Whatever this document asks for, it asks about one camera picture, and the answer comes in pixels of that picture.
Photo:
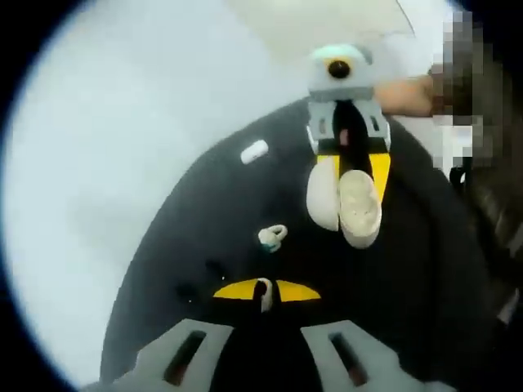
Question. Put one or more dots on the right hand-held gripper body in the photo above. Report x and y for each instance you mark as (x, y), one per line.
(318, 77)

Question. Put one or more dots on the white oblong charging case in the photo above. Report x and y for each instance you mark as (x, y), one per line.
(254, 152)

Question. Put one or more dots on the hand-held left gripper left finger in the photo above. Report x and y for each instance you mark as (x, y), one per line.
(171, 359)

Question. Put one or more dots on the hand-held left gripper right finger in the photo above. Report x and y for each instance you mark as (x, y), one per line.
(367, 359)

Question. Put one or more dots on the black earphone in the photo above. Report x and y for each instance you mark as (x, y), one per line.
(214, 269)
(186, 294)

